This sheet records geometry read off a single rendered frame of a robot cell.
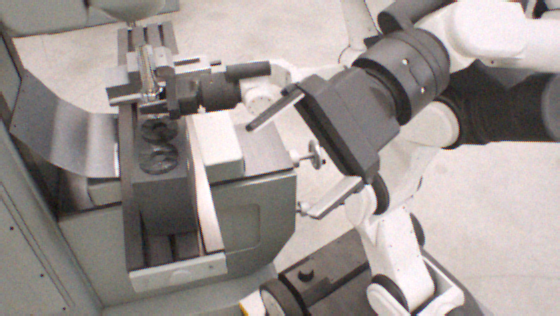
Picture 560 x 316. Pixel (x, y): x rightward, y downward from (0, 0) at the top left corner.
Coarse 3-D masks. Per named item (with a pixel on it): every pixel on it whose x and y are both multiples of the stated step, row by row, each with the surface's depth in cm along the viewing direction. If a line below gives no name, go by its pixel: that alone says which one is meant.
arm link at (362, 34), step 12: (348, 0) 100; (360, 0) 99; (348, 12) 101; (360, 12) 100; (348, 24) 104; (360, 24) 101; (372, 24) 101; (348, 36) 106; (360, 36) 103; (372, 36) 102; (360, 48) 104
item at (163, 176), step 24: (144, 120) 110; (168, 120) 108; (144, 144) 103; (168, 144) 101; (144, 168) 96; (168, 168) 96; (192, 168) 114; (144, 192) 97; (168, 192) 98; (192, 192) 105; (144, 216) 102; (168, 216) 103; (192, 216) 105
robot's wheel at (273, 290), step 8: (272, 280) 142; (264, 288) 142; (272, 288) 138; (280, 288) 138; (264, 296) 147; (272, 296) 138; (280, 296) 136; (288, 296) 136; (264, 304) 150; (272, 304) 148; (280, 304) 135; (288, 304) 135; (296, 304) 135; (272, 312) 149; (280, 312) 145; (288, 312) 134; (296, 312) 135
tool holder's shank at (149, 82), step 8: (136, 48) 91; (144, 48) 91; (144, 56) 92; (144, 64) 93; (144, 72) 94; (152, 72) 95; (144, 80) 96; (152, 80) 96; (144, 88) 97; (152, 88) 97
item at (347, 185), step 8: (344, 176) 49; (352, 176) 47; (360, 176) 46; (336, 184) 48; (344, 184) 47; (352, 184) 46; (360, 184) 46; (328, 192) 48; (336, 192) 46; (344, 192) 45; (352, 192) 46; (320, 200) 47; (328, 200) 46; (336, 200) 45; (344, 200) 46; (312, 208) 47; (320, 208) 45; (328, 208) 45; (312, 216) 46; (320, 216) 45
